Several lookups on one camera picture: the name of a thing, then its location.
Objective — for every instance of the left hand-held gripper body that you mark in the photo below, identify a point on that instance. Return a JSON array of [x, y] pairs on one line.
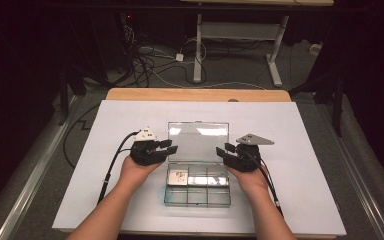
[[145, 151]]

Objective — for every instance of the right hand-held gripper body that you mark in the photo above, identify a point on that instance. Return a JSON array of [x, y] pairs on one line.
[[246, 158]]

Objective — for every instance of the white cartoon print tile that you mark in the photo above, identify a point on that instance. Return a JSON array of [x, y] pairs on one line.
[[177, 178]]

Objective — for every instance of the transparent grey compartment box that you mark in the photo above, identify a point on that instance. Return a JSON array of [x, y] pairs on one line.
[[196, 143]]

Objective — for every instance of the person's left hand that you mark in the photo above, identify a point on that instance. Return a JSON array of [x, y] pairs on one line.
[[135, 175]]

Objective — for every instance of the person's right hand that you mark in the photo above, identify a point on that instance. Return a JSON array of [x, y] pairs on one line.
[[253, 183]]

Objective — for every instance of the white table cover sheet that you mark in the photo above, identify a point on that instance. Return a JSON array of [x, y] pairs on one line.
[[280, 200]]

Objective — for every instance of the wooden table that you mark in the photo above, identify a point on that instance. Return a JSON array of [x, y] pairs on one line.
[[196, 95]]

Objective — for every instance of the white power adapter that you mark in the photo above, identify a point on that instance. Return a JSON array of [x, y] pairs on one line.
[[179, 57]]

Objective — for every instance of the black stand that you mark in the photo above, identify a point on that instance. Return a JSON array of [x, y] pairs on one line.
[[63, 100], [338, 106]]

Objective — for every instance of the small white box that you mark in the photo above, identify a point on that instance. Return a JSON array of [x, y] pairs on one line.
[[315, 49]]

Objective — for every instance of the black curtain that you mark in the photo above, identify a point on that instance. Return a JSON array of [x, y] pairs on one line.
[[13, 83], [373, 83]]

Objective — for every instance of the aluminium rail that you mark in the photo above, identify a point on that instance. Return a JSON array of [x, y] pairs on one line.
[[356, 180], [33, 186]]

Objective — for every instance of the white metal frame desk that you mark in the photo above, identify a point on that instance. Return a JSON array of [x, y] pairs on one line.
[[240, 30]]

